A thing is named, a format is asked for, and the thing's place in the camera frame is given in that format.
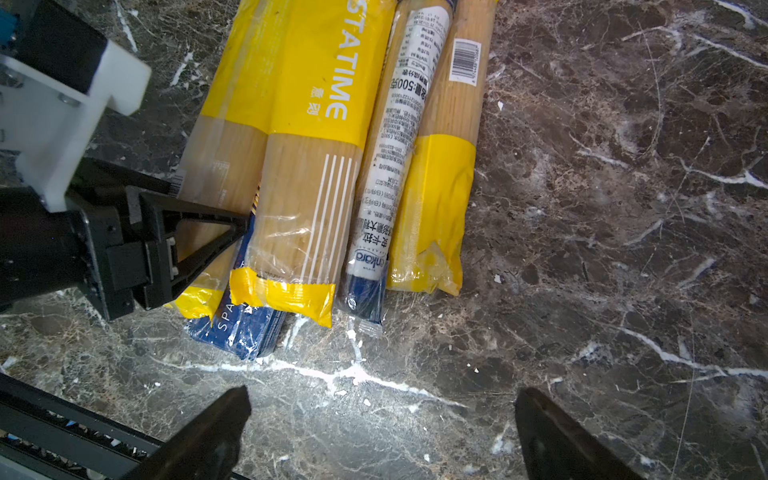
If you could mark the yellow Pastatime spaghetti pack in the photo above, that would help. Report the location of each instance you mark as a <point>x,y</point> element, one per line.
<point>328,68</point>

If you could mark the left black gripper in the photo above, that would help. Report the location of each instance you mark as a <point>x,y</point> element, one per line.
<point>119,239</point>

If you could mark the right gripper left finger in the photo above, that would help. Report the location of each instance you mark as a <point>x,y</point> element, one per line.
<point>208,447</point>

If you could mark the blue spaghetti pack underneath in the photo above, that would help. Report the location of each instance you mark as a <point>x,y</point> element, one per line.
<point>241,329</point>

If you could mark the blue white label spaghetti pack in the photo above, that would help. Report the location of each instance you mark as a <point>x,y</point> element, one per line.
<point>419,33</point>

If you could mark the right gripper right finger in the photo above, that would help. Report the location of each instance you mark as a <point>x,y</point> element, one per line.
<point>555,446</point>

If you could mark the yellow spaghetti pack white label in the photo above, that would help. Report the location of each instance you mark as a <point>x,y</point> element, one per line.
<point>425,255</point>

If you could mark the yellow spaghetti pack barcode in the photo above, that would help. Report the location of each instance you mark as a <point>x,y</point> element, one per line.
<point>222,162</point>

